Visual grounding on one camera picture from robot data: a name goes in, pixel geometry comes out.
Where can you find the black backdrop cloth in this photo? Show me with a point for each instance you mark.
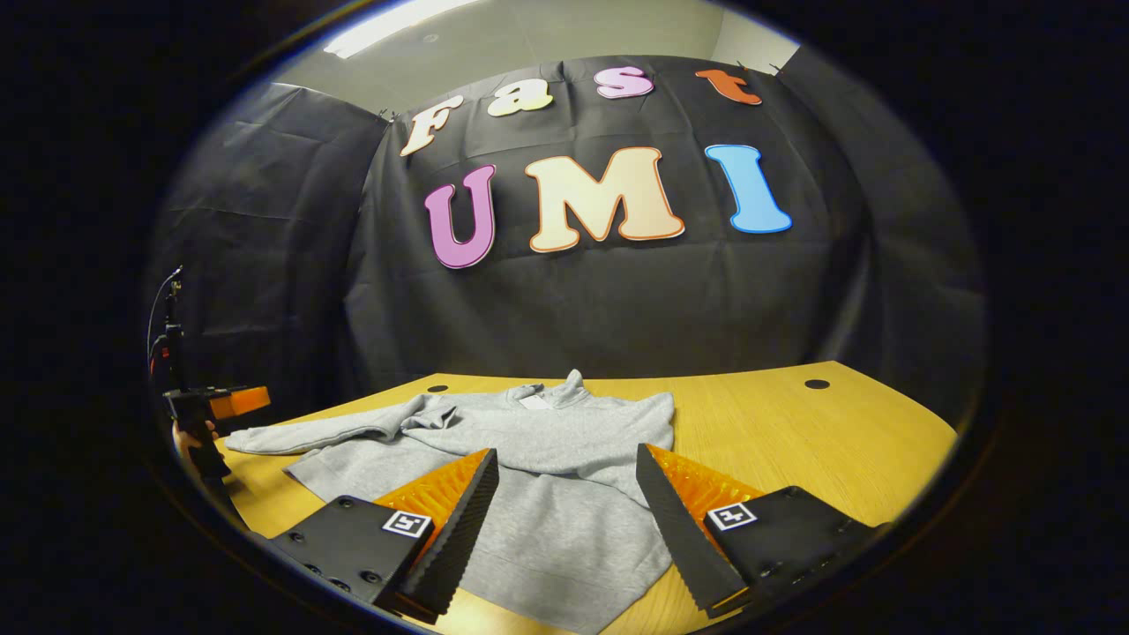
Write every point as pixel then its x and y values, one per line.
pixel 573 309

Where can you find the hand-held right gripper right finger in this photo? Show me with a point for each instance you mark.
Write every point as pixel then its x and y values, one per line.
pixel 677 529

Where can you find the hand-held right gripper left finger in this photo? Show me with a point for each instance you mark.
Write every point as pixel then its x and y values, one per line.
pixel 463 529

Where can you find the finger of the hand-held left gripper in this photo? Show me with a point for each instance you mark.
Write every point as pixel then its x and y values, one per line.
pixel 242 401

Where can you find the grey sweatshirt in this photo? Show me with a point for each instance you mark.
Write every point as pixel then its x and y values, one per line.
pixel 564 476

